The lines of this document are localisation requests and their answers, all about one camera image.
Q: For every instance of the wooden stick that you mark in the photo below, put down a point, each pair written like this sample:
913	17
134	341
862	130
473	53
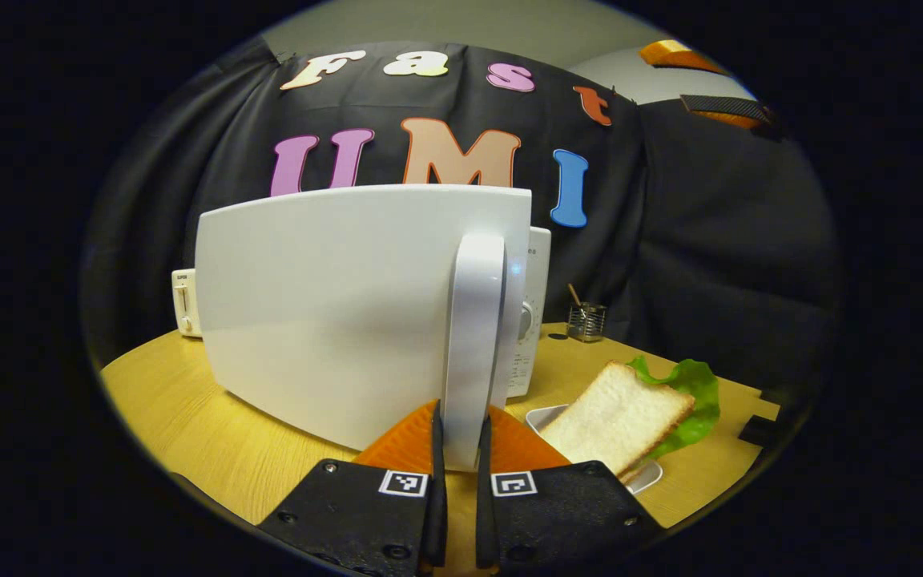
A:
574	295

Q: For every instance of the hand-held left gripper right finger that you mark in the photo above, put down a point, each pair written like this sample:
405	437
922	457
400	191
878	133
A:
484	521

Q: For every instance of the small white plate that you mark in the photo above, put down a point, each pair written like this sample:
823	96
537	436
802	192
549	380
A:
540	417

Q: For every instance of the white microwave oven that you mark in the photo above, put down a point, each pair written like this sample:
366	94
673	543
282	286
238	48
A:
333	304

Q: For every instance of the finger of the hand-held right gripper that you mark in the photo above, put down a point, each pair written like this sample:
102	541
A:
674	54
730	110

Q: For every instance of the toast and lettuce sandwich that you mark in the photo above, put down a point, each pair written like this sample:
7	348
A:
614	417

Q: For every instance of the white toaster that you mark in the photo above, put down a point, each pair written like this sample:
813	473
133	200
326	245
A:
186	304

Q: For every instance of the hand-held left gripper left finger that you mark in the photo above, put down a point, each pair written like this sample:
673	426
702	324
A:
437	513

